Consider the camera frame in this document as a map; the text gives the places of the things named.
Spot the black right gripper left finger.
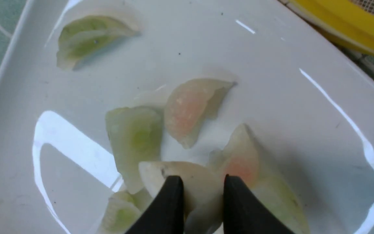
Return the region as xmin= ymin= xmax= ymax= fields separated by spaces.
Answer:
xmin=126 ymin=175 xmax=184 ymax=234

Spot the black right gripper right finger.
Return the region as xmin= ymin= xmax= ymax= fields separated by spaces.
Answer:
xmin=223 ymin=175 xmax=293 ymax=234

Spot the white pleated dumpling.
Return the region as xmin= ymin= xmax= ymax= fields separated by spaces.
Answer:
xmin=139 ymin=161 xmax=223 ymax=234

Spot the green dumpling plate far left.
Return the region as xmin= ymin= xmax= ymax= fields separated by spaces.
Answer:
xmin=96 ymin=188 xmax=153 ymax=234

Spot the pink dumpling on plate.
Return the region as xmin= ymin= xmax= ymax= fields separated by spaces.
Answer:
xmin=206 ymin=124 xmax=259 ymax=188
xmin=164 ymin=78 xmax=236 ymax=149

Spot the large green dumpling on plate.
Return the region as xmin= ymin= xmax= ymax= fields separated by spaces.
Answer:
xmin=105 ymin=106 xmax=163 ymax=194

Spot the white square plate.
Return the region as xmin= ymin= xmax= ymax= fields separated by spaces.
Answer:
xmin=0 ymin=0 xmax=374 ymax=234

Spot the yellow rimmed bamboo steamer basket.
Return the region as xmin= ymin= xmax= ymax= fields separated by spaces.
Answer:
xmin=289 ymin=0 xmax=374 ymax=56

